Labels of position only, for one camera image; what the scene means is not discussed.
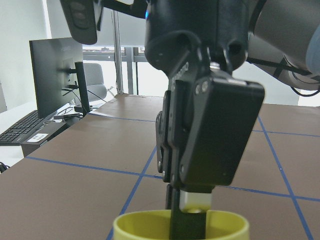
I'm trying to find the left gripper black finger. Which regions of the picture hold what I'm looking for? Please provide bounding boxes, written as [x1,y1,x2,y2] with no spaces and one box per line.
[155,72,266,240]

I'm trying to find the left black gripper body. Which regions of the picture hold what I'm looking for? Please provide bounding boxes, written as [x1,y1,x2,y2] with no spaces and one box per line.
[144,0,249,77]

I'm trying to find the yellow plastic cup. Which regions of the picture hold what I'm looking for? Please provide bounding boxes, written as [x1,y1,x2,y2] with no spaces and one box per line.
[113,210,250,240]

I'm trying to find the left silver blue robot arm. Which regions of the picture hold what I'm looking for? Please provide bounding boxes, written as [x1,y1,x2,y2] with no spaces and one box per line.
[142,0,320,240]

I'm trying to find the black computer monitor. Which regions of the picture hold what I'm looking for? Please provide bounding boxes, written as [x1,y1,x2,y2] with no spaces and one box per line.
[29,37,91,118]

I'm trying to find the black keyboard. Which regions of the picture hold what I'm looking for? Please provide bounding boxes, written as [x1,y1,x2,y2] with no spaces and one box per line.
[0,110,57,146]

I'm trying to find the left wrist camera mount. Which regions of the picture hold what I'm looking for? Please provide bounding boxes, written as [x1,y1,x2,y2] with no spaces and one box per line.
[60,0,146,45]

